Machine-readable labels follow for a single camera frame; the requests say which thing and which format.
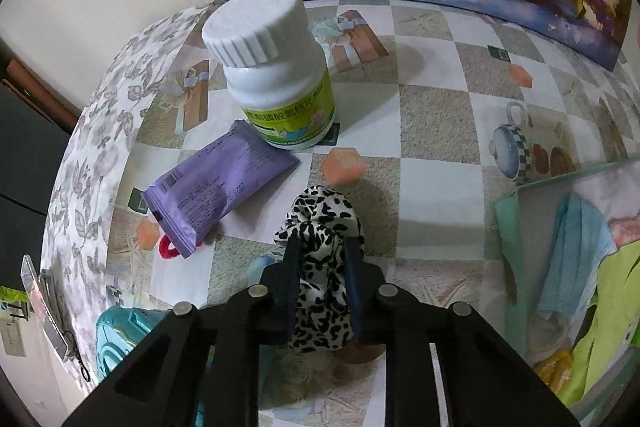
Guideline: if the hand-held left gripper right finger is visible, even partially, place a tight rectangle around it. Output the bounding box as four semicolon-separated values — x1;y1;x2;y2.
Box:
344;246;581;427

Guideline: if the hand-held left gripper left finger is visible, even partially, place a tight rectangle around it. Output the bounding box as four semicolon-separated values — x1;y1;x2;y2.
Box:
62;239;302;427

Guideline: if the leopard print scrunchie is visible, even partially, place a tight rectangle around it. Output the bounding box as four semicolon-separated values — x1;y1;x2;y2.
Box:
274;186;366;354

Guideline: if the teal plastic case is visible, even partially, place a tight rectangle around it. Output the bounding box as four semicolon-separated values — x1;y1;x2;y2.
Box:
95;306;216;427

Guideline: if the clear storage bin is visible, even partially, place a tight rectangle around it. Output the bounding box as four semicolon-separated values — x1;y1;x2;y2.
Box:
494;161;640;427

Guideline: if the orange soft item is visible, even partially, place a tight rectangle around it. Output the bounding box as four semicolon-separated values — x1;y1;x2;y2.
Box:
534;349;574;396

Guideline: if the purple snack packet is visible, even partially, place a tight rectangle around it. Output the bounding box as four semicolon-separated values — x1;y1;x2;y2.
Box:
141;119;302;259

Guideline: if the mint green cloth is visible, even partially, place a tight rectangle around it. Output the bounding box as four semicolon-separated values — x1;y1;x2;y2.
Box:
495;196;532;355

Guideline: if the checkered printed table cover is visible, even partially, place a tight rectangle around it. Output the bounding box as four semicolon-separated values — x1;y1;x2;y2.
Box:
107;0;640;427

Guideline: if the white pill bottle green label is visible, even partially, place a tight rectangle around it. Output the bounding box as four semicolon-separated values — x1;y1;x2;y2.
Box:
201;0;341;152

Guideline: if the light blue towel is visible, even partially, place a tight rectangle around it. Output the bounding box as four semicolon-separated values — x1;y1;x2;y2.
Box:
537;193;619;321

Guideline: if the smartphone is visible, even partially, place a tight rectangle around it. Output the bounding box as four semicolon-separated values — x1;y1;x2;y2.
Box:
20;254;77;362

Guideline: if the grey floral tablecloth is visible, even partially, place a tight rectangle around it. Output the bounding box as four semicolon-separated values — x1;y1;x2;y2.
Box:
40;4;211;403

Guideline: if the white paper slip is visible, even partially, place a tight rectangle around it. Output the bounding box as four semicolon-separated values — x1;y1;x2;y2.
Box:
0;286;27;359

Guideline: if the red hair tie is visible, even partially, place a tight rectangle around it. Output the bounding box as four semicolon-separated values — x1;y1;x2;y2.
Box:
157;234;212;261

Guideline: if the black phone lanyard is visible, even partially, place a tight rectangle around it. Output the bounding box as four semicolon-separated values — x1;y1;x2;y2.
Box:
65;332;93;384

